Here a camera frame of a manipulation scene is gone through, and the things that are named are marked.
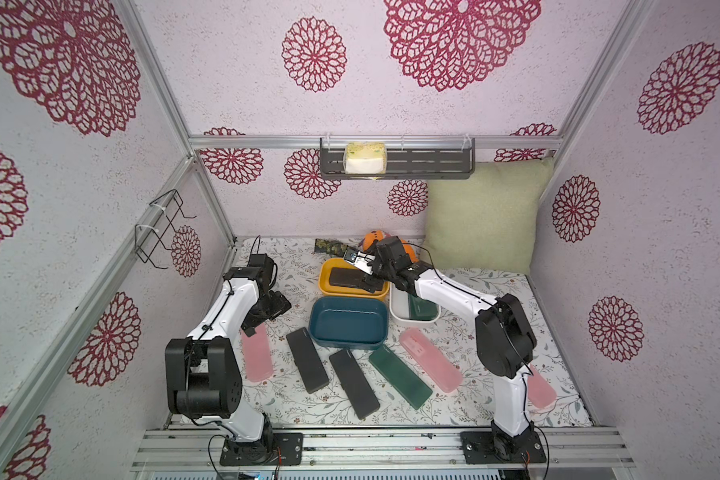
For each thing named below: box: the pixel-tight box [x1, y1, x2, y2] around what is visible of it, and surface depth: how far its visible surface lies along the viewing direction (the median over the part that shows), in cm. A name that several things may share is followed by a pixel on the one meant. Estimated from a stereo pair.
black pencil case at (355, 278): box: [329, 267, 384, 293], surface depth 86 cm
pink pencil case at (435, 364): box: [399, 327, 463, 393], surface depth 91 cm
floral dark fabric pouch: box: [314, 238, 349, 256], surface depth 115 cm
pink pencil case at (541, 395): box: [528, 363, 558, 411], surface depth 84 cm
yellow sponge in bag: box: [343, 141, 388, 175], surface depth 92 cm
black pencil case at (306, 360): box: [286, 327, 329, 394], surface depth 89 cm
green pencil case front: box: [370, 345, 433, 410], surface depth 86 cm
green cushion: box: [424, 159, 554, 275], surface depth 100 cm
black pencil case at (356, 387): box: [329, 348, 380, 420], surface depth 85 cm
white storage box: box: [389, 282, 441, 328], surface depth 96 cm
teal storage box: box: [309, 296, 389, 350], surface depth 96 cm
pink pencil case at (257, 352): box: [242, 323, 273, 382], surface depth 90 cm
